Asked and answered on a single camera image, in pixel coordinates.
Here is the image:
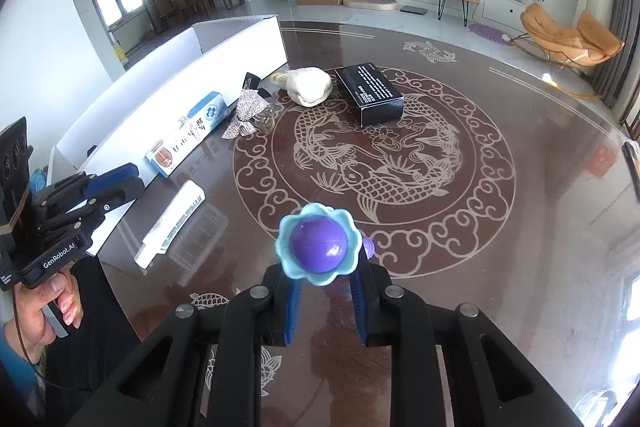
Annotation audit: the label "cream knitted plush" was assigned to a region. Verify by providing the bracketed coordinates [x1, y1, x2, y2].
[270, 67, 333, 108]

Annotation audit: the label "gray curtain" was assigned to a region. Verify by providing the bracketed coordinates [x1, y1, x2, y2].
[597, 0, 640, 108]

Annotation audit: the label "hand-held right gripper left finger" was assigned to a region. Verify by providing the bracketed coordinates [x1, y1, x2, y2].
[65, 263, 303, 427]

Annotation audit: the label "purple toy wand teal flower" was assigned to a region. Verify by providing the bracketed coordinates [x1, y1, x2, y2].
[275, 202, 376, 288]

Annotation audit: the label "black rectangular box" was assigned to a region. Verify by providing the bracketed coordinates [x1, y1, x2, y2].
[334, 64, 405, 128]

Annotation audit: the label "person's left forearm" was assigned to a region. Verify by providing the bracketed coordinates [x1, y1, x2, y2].
[0, 322, 43, 413]

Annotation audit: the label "white cardboard box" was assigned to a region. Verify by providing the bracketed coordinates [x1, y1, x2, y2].
[47, 14, 287, 258]

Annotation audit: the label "black flat object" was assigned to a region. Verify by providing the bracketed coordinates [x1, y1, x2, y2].
[622, 142, 640, 202]

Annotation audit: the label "purple floor mat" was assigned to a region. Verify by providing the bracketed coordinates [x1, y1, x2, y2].
[467, 23, 511, 42]

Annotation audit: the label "blue white medicine box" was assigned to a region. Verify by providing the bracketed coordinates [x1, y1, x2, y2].
[144, 91, 232, 178]

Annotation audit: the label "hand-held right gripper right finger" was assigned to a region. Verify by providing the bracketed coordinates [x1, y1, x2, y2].
[350, 257, 586, 427]

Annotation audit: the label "long white box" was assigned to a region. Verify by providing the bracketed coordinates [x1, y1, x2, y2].
[134, 179, 207, 270]

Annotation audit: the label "beige pet bed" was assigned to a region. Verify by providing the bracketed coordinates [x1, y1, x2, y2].
[344, 0, 400, 12]

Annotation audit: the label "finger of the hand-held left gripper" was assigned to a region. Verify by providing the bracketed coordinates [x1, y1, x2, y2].
[31, 163, 140, 215]
[40, 179, 146, 243]

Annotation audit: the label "thin black cable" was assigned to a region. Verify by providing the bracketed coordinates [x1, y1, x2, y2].
[12, 284, 76, 390]

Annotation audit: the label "person's black clothing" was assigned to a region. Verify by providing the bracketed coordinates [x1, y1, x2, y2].
[42, 257, 146, 423]

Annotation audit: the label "black hair clip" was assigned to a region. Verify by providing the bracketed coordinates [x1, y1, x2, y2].
[242, 74, 273, 98]

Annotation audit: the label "person's left hand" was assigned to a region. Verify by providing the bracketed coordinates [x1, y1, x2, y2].
[14, 264, 83, 360]

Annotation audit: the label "orange rocking chair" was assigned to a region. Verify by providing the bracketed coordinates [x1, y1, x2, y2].
[510, 3, 626, 100]

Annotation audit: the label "clear plastic hair clip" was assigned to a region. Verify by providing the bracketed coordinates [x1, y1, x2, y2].
[255, 104, 277, 132]

